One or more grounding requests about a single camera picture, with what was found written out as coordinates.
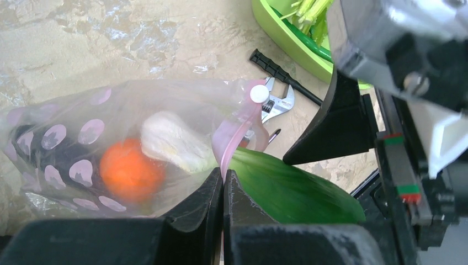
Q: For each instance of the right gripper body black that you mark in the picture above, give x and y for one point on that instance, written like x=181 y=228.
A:
x=412 y=50

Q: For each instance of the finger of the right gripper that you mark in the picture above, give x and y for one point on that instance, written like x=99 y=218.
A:
x=344 y=125

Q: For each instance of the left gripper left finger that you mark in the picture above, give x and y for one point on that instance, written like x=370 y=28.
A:
x=190 y=233

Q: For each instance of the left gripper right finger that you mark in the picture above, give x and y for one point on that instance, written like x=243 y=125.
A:
x=251 y=236

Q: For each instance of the bok choy green white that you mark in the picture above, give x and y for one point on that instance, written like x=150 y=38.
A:
x=288 y=194

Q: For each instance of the orange tangerine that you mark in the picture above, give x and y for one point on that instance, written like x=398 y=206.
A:
x=130 y=175

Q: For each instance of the clear zip top bag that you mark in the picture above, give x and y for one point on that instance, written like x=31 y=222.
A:
x=51 y=151

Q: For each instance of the black toolbox far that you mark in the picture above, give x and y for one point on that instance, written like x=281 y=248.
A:
x=364 y=193

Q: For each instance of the yellow black screwdriver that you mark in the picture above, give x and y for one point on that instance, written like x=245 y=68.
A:
x=274 y=135

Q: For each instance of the black hammer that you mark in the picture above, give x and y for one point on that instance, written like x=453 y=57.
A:
x=270 y=67

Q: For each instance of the green chili pepper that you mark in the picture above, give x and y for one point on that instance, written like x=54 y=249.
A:
x=321 y=51

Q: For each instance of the celery stalk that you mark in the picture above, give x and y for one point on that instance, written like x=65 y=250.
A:
x=309 y=17

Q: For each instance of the green plastic basin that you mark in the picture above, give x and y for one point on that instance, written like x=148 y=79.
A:
x=264 y=13

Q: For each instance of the red handled adjustable wrench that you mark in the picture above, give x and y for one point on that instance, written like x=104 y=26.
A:
x=273 y=107

